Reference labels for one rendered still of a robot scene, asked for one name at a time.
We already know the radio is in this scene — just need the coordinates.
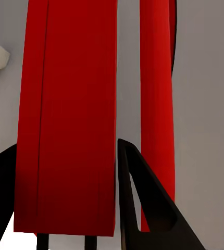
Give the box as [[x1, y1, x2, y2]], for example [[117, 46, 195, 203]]
[[13, 0, 177, 250]]

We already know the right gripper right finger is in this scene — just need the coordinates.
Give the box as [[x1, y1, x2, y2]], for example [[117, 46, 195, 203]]
[[117, 139, 206, 250]]

